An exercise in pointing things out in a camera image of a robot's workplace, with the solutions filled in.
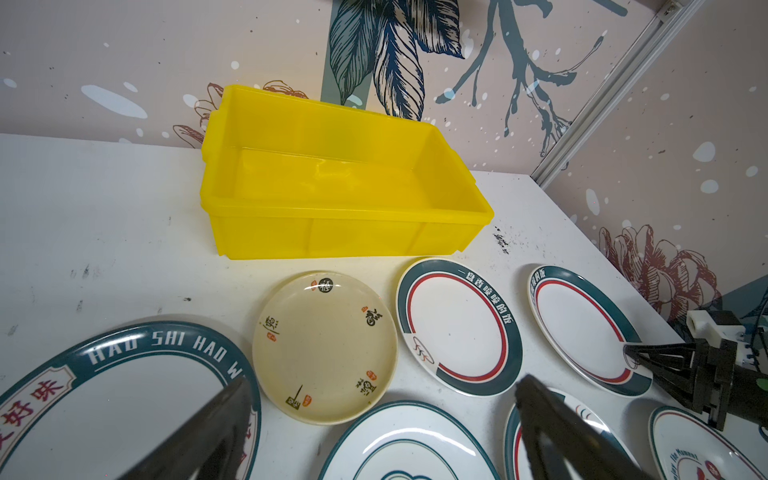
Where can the aluminium frame post right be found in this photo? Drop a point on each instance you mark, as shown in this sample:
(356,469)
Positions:
(665,25)

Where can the green red rim plate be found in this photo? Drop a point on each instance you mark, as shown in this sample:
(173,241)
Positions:
(458,327)
(515,456)
(587,329)

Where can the cream plate with characters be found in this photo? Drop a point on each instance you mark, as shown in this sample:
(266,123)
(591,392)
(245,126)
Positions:
(325,348)

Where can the yellow plastic bin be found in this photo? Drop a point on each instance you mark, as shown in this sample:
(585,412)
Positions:
(289,178)

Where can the white plate red characters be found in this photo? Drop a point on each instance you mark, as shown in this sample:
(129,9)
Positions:
(685,447)

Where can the large green rim lettered plate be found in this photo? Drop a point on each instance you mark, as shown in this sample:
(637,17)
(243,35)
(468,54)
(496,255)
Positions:
(96,409)

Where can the white plate flower emblem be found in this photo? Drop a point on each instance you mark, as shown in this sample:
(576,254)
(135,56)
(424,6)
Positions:
(408,439)

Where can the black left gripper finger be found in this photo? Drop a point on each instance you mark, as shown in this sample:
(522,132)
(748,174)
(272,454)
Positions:
(207,446)

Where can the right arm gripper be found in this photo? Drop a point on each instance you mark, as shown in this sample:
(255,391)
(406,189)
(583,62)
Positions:
(560,445)

